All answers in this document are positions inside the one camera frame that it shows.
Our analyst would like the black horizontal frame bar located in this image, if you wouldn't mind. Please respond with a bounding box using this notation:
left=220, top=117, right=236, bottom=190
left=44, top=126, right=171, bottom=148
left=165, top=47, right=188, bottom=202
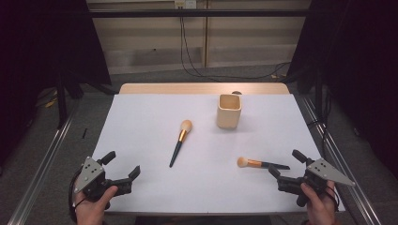
left=88, top=8, right=312, bottom=19

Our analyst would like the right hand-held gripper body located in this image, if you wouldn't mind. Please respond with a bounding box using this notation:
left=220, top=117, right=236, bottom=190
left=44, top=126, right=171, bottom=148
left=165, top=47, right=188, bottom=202
left=276, top=157, right=357, bottom=208

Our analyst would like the black metal stand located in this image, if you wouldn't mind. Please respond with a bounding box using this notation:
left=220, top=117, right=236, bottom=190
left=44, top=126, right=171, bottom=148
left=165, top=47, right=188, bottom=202
left=55, top=69, right=69, bottom=129

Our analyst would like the black wall cable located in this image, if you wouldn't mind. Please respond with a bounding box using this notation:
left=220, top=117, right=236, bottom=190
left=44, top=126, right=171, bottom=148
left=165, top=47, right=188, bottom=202
left=178, top=7, right=293, bottom=81

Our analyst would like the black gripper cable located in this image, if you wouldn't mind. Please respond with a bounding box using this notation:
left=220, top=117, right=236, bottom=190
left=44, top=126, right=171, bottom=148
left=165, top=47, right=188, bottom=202
left=325, top=186, right=341, bottom=214
left=68, top=170, right=80, bottom=223

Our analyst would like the cream square ceramic cup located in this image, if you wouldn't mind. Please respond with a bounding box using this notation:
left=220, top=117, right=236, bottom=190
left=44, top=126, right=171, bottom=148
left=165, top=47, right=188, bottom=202
left=216, top=93, right=243, bottom=130

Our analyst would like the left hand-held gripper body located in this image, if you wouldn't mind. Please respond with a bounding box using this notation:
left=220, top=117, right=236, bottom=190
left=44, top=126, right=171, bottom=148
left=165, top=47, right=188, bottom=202
left=69, top=156, right=134, bottom=203

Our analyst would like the person's right hand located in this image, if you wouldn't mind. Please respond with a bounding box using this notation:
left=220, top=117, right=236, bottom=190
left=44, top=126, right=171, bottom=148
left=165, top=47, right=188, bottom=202
left=299, top=180, right=340, bottom=225

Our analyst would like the black curtain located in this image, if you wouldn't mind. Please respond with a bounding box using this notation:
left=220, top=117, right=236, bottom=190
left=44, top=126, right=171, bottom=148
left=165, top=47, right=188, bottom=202
left=0, top=0, right=113, bottom=168
left=286, top=0, right=398, bottom=181

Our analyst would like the aluminium floor rail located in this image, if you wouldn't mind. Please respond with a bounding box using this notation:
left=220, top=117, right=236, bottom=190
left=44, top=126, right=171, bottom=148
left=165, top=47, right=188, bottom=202
left=8, top=99, right=80, bottom=225
left=299, top=95, right=383, bottom=225

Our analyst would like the person's left hand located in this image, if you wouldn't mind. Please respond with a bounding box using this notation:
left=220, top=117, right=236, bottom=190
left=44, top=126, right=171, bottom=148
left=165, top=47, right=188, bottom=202
left=74, top=186, right=119, bottom=225

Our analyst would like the white wall socket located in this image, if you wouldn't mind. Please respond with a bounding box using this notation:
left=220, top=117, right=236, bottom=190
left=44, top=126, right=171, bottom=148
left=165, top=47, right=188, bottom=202
left=174, top=0, right=198, bottom=9

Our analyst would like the long green-handled makeup brush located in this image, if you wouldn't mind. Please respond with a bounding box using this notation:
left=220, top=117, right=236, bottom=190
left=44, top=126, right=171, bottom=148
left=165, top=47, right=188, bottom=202
left=169, top=119, right=193, bottom=169

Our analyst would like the short black-handled makeup brush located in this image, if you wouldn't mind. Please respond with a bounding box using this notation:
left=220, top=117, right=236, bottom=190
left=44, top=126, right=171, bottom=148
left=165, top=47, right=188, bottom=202
left=237, top=157, right=291, bottom=172

